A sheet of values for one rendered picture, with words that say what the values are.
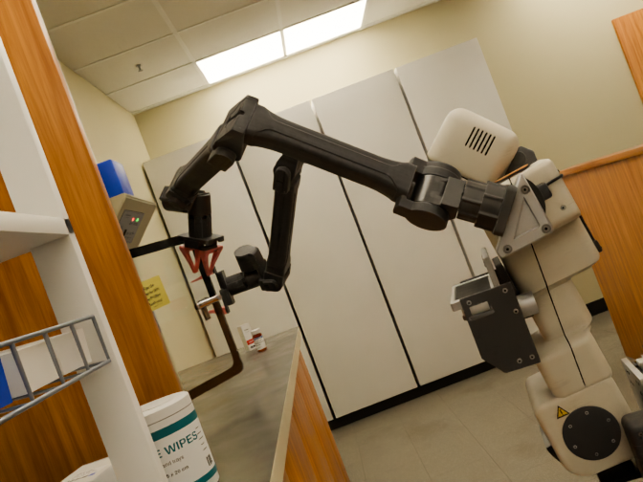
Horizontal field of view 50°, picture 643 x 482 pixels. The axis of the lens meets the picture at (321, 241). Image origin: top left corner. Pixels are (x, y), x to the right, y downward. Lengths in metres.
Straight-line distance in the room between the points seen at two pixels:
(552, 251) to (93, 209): 0.97
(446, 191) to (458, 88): 3.75
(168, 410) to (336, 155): 0.51
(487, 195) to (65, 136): 0.93
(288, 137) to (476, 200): 0.34
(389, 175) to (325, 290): 3.54
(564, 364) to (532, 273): 0.18
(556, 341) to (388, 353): 3.44
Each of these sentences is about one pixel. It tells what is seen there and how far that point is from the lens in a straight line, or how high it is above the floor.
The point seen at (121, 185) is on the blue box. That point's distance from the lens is 1.69.
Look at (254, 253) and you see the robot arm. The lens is 1.93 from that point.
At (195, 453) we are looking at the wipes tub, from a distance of 1.13.
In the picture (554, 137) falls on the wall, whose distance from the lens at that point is 5.53.
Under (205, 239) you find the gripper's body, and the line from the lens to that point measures 1.68.
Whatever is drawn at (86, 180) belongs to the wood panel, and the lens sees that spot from 1.60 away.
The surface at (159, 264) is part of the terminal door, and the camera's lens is 1.77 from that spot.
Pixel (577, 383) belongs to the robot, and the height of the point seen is 0.82.
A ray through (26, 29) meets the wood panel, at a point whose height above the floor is 1.91.
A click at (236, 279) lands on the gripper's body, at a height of 1.23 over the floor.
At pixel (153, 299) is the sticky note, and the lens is 1.73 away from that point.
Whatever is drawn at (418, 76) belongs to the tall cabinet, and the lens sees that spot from 4.90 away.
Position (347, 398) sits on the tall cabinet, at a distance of 4.82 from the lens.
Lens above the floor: 1.24
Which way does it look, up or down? level
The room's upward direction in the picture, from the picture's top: 21 degrees counter-clockwise
